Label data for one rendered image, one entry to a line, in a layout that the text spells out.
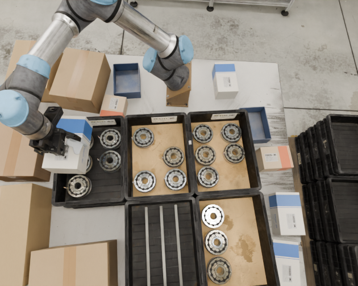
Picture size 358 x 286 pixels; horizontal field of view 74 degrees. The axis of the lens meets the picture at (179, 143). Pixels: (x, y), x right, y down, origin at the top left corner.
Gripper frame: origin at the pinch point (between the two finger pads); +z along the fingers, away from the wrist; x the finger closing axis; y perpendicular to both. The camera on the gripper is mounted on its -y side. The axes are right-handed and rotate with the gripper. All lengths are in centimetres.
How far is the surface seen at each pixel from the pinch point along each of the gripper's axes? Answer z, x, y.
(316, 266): 93, 141, 54
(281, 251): 33, 91, 39
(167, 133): 28.7, 36.5, -16.2
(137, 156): 28.6, 21.9, -3.3
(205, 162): 26, 55, -1
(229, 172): 29, 67, 3
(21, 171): 25.4, -29.5, 6.3
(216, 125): 29, 62, -22
